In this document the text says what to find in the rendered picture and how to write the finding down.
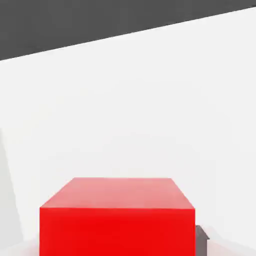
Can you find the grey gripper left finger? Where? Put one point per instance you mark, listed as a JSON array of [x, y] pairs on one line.
[[34, 250]]

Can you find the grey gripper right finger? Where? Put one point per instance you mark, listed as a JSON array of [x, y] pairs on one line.
[[201, 243]]

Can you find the small red cube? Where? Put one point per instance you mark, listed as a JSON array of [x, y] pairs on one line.
[[117, 230]]

